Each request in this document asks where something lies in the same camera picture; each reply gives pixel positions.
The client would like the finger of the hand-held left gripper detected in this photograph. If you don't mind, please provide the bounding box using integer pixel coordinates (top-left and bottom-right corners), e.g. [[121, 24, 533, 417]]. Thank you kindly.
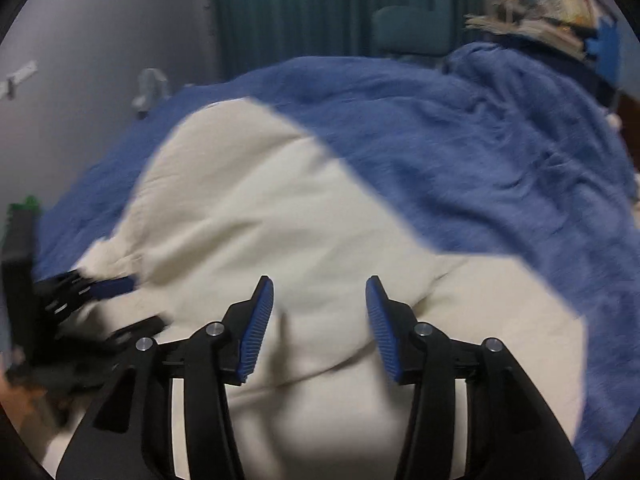
[[52, 314, 169, 360], [39, 270, 139, 320]]

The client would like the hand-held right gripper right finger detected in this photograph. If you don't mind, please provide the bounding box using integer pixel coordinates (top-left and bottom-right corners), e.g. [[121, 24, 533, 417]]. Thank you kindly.
[[364, 274, 586, 480]]

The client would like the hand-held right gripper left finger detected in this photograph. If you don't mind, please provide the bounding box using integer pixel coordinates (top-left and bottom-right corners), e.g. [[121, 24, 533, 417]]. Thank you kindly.
[[55, 275, 275, 480]]

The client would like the white hooded jacket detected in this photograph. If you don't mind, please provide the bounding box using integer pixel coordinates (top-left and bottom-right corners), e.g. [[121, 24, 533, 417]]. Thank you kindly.
[[42, 95, 592, 480]]

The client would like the blue fleece blanket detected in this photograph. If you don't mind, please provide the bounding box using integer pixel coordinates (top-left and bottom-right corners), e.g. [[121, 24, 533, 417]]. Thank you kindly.
[[34, 40, 640, 480]]

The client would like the white electric fan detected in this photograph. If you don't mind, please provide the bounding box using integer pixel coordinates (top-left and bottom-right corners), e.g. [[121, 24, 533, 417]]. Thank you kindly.
[[132, 67, 169, 122]]

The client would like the teal chair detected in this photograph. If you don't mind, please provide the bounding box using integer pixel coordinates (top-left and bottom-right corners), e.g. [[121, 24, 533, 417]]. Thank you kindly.
[[372, 5, 459, 59]]

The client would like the brown wooden headboard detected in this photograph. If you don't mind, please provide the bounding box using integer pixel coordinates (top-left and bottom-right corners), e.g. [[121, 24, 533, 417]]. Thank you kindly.
[[616, 87, 640, 172]]

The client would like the teal curtain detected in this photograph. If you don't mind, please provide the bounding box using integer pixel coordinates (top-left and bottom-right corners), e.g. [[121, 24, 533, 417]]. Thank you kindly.
[[207, 0, 484, 84]]

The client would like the stack of papers and magazines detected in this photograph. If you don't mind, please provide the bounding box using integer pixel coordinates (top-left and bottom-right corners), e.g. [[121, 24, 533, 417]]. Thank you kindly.
[[464, 9, 597, 55]]

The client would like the blue box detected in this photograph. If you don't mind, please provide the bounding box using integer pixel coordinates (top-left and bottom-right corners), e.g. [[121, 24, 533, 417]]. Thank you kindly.
[[584, 16, 622, 87]]

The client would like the row of upright books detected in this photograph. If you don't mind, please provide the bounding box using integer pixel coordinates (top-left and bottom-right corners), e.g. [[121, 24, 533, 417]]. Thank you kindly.
[[524, 0, 607, 28]]

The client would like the white wall bracket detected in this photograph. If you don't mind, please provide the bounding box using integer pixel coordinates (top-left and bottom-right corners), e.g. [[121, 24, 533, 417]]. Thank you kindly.
[[0, 60, 39, 99]]

